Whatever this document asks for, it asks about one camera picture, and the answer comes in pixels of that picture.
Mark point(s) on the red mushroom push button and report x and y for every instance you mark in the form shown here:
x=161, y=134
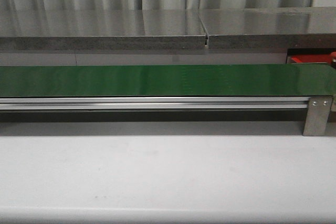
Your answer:
x=333, y=59

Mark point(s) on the green conveyor belt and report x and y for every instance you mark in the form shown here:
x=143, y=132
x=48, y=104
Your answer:
x=293, y=80

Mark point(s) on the red plastic tray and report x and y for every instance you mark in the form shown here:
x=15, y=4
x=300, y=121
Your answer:
x=323, y=58

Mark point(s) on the left steel counter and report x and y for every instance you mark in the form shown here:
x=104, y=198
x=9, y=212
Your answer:
x=105, y=30

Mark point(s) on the steel counter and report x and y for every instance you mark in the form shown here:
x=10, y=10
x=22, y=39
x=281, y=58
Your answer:
x=105, y=30
x=275, y=28

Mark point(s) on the right steel counter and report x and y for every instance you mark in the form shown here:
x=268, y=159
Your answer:
x=275, y=28

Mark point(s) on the aluminium conveyor side rail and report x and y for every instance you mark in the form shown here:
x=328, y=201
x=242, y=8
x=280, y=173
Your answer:
x=156, y=103

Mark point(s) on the steel conveyor support bracket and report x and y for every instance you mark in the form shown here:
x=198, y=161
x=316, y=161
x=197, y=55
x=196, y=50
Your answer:
x=317, y=116

